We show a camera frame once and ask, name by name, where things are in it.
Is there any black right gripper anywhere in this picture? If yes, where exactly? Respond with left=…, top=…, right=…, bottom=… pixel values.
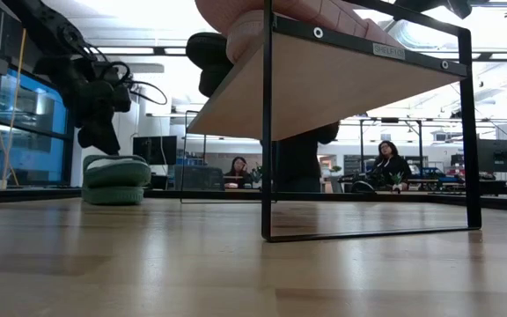
left=393, top=0, right=473, bottom=20

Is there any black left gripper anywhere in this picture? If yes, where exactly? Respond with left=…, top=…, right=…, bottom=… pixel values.
left=33, top=55, right=134, bottom=156

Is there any green rubber slide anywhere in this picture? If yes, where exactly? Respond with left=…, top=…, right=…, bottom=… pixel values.
left=81, top=153, right=152, bottom=206

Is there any black rubber slide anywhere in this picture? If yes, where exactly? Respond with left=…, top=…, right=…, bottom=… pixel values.
left=185, top=31, right=235, bottom=99

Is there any pink rubber slide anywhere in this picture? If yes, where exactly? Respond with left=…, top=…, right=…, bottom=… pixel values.
left=194, top=0, right=407, bottom=65

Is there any black computer monitor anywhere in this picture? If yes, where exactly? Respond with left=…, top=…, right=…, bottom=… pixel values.
left=132, top=135, right=179, bottom=166
left=476, top=139, right=507, bottom=174

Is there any person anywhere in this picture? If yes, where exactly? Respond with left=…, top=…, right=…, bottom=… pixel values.
left=273, top=122, right=341, bottom=194
left=223, top=156, right=254, bottom=190
left=365, top=139, right=413, bottom=192

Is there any small potted plant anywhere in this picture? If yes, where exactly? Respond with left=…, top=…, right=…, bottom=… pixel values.
left=389, top=171, right=407, bottom=195

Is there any wooden shelf with black frame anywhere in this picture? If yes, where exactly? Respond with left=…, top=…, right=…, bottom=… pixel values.
left=180, top=0, right=482, bottom=243

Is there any black aluminium table frame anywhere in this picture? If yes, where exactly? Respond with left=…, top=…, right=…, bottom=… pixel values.
left=0, top=187, right=507, bottom=213

